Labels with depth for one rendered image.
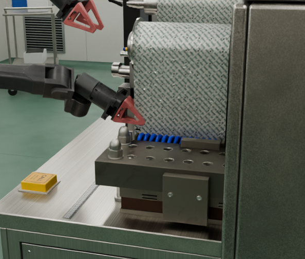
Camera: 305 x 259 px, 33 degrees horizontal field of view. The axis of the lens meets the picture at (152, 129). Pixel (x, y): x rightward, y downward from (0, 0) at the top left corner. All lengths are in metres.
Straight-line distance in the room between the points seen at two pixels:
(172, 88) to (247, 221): 0.88
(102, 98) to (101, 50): 6.02
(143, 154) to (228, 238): 0.79
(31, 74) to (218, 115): 0.47
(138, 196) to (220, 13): 0.58
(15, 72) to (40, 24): 6.32
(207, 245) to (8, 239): 0.48
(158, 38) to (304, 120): 0.91
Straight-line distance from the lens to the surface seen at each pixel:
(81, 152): 1.61
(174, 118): 1.32
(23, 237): 1.29
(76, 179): 1.43
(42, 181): 1.37
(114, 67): 1.41
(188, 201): 1.15
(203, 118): 1.30
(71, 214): 1.24
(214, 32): 1.27
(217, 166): 1.17
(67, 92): 1.32
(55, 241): 1.26
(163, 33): 1.29
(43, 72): 1.33
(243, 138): 0.42
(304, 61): 0.40
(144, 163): 1.17
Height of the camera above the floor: 1.47
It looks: 19 degrees down
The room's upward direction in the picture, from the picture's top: straight up
